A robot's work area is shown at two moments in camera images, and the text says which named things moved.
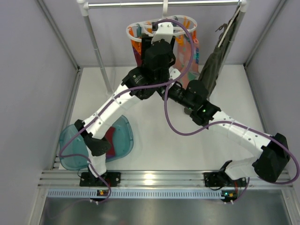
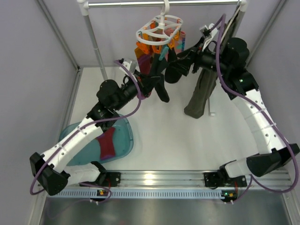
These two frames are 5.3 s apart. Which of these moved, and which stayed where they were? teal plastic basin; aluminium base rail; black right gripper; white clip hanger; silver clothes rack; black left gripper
Moved: black left gripper; black right gripper; white clip hanger
Stayed: aluminium base rail; teal plastic basin; silver clothes rack
